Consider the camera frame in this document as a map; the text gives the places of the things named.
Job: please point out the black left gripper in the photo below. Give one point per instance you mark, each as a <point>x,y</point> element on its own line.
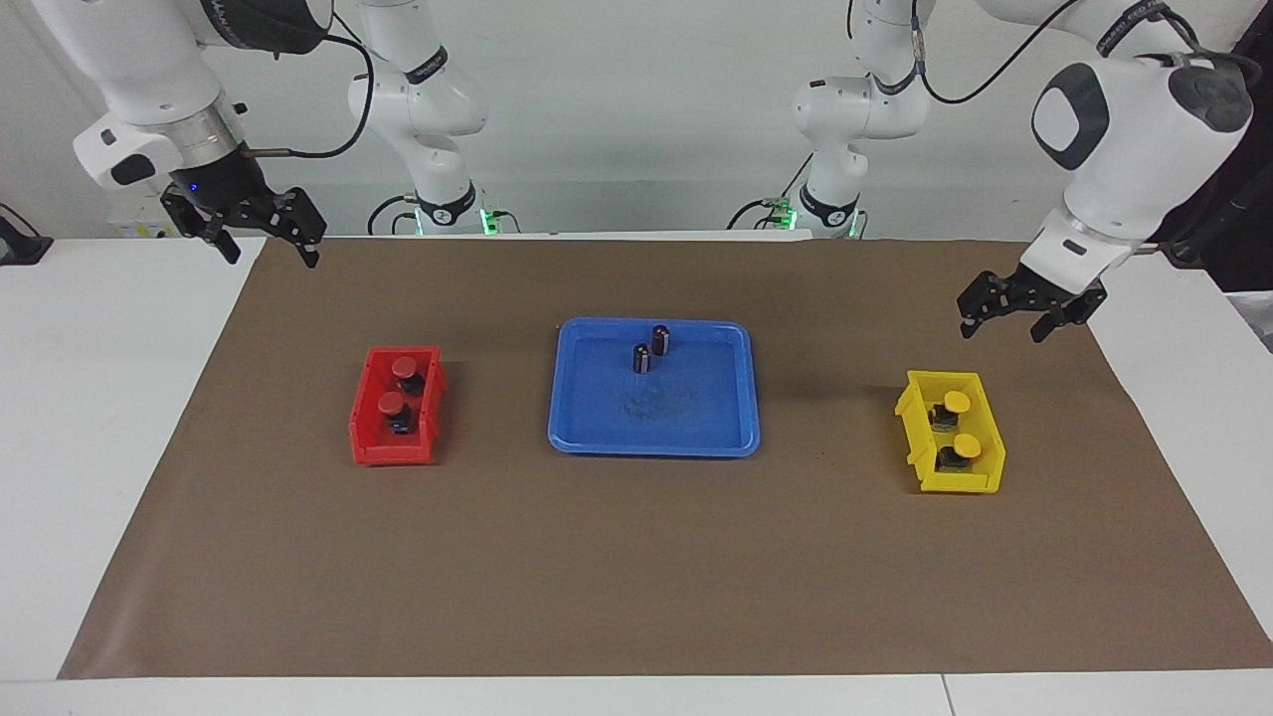
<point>1044,288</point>

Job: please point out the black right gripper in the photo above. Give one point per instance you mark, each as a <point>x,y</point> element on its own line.
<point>229,199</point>

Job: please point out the yellow push button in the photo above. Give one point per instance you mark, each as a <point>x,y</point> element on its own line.
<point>966,446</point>
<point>957,401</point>

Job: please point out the red push button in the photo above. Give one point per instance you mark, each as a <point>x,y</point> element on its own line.
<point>405,367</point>
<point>392,403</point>

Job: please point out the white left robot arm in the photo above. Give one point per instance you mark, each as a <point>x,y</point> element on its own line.
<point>1124,169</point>

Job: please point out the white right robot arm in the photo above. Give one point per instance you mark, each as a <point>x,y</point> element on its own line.
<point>139,60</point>

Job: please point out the yellow plastic bin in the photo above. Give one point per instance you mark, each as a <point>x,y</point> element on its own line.
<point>990,447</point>

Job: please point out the red plastic bin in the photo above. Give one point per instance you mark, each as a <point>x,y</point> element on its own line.
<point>363,438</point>

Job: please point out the black tripod stand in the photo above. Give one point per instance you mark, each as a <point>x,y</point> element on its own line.
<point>1218,224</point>

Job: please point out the black cylindrical capacitor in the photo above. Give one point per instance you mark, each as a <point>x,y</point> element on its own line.
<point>661,340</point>
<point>642,359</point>

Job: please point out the blue plastic tray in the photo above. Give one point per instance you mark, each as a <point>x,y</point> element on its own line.
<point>656,418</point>

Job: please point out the brown paper table mat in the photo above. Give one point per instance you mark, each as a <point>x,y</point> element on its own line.
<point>636,567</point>

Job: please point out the black clamp mount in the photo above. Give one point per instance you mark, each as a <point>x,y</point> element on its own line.
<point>22,247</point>

